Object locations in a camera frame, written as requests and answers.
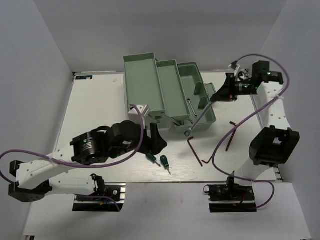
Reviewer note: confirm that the middle dark hex key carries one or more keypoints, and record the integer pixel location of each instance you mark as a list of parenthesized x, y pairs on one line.
[(206, 161)]

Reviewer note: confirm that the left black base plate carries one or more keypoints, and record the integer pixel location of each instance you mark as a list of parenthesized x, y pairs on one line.
[(115, 193)]

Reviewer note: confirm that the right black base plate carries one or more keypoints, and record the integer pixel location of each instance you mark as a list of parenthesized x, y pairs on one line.
[(236, 199)]

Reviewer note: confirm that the small silver wrench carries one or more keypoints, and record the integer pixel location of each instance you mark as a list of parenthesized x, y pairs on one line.
[(192, 108)]

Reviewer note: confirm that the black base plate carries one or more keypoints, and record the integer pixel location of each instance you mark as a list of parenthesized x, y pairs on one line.
[(115, 193), (236, 199)]

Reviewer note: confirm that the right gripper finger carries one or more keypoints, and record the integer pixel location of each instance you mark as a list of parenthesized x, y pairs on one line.
[(229, 98), (228, 88)]

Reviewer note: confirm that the dark hex key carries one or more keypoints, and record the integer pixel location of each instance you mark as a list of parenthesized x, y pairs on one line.
[(206, 161), (232, 136), (193, 151)]

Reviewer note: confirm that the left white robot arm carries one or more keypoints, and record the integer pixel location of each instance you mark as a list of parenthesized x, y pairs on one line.
[(49, 174)]

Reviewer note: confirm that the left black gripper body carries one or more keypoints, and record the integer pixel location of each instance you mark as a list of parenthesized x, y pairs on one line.
[(114, 153)]

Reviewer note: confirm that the green toolbox with clear lid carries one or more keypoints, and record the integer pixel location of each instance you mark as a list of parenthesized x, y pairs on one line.
[(165, 87)]

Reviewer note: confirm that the right dark hex key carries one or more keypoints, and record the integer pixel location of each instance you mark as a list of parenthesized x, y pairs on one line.
[(232, 136)]

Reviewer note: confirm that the green stubby screwdriver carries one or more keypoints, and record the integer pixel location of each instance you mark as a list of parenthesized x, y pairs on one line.
[(165, 163), (152, 159)]

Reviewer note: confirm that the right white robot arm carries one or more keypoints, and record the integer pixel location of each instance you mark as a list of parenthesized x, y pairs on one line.
[(276, 141)]

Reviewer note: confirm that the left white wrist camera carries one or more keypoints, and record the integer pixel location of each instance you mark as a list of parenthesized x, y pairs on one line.
[(136, 112)]

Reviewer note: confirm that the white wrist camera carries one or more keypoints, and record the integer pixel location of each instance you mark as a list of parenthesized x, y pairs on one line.
[(136, 112), (235, 66)]

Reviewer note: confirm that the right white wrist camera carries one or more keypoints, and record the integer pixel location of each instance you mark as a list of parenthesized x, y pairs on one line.
[(235, 66)]

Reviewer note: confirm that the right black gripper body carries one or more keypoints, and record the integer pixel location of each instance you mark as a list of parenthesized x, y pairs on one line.
[(244, 87)]

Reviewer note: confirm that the large silver ratchet wrench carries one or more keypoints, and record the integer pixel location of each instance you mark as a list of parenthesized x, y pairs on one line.
[(188, 132)]

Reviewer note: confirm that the left dark hex key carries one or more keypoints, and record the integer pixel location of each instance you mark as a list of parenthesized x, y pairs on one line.
[(193, 151)]

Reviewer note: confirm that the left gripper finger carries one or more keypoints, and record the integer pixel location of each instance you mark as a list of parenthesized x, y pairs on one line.
[(150, 146), (155, 138)]

